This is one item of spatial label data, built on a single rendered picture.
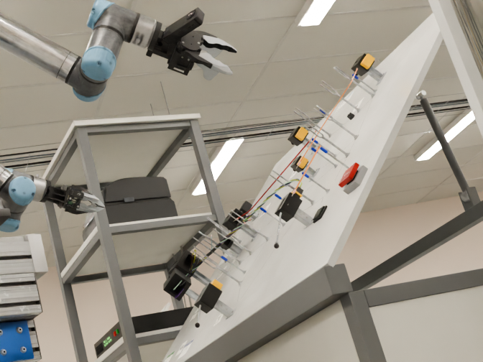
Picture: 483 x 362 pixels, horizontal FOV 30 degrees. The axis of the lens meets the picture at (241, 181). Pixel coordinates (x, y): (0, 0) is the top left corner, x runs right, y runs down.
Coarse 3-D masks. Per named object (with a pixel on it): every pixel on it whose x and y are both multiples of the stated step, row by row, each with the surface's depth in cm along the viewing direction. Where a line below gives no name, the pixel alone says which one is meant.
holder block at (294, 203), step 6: (282, 198) 233; (288, 198) 229; (294, 198) 229; (282, 204) 228; (288, 204) 228; (294, 204) 229; (276, 210) 230; (282, 210) 227; (288, 210) 227; (294, 210) 228; (282, 216) 229; (288, 216) 228
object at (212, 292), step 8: (208, 288) 244; (216, 288) 245; (200, 296) 245; (208, 296) 243; (216, 296) 244; (200, 304) 243; (208, 304) 242; (216, 304) 245; (224, 304) 246; (224, 312) 245; (232, 312) 244
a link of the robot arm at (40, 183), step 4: (36, 176) 278; (36, 180) 275; (40, 180) 276; (44, 180) 277; (36, 184) 275; (40, 184) 276; (44, 184) 276; (36, 188) 275; (40, 188) 275; (44, 188) 276; (36, 192) 275; (40, 192) 275; (44, 192) 276; (36, 196) 275; (40, 196) 276; (36, 200) 277
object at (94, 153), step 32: (96, 128) 326; (128, 128) 332; (160, 128) 338; (192, 128) 343; (64, 160) 342; (96, 160) 357; (128, 160) 366; (160, 160) 373; (96, 192) 315; (96, 224) 313; (128, 224) 319; (160, 224) 321; (192, 224) 328; (64, 256) 360; (96, 256) 342; (128, 256) 353; (160, 256) 366; (64, 288) 354; (128, 320) 301; (128, 352) 297; (160, 352) 338
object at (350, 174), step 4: (352, 164) 213; (356, 164) 212; (348, 168) 215; (352, 168) 211; (356, 168) 212; (344, 172) 216; (348, 172) 212; (352, 172) 211; (356, 172) 212; (344, 176) 213; (348, 176) 210; (352, 176) 210; (340, 180) 214; (344, 180) 211; (348, 180) 211; (352, 180) 212; (340, 184) 213; (344, 184) 212; (348, 184) 213
